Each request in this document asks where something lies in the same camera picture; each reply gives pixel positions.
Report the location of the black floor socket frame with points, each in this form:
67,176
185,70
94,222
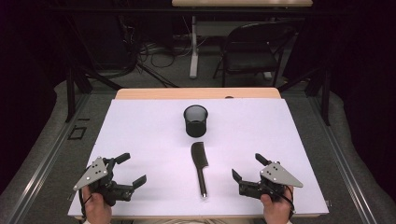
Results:
71,135

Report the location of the metal floor rail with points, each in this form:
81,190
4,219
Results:
46,161
342,161

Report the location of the black metal stand frame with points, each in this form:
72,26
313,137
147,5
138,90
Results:
325,105
70,99

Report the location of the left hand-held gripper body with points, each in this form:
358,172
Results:
93,174

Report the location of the black folding chair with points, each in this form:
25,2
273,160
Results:
249,59

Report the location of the person's right hand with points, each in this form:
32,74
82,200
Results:
277,211

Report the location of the black mesh pen holder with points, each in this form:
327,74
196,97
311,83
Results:
195,126

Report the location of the light desk top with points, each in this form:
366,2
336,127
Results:
243,2

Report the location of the person's left hand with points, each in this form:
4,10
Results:
97,210

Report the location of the wooden table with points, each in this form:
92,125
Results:
193,93

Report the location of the dark curtain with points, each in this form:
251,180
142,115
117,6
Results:
367,77
25,77

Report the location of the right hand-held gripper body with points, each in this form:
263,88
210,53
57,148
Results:
278,175

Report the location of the dark brown comb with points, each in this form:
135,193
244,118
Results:
199,158

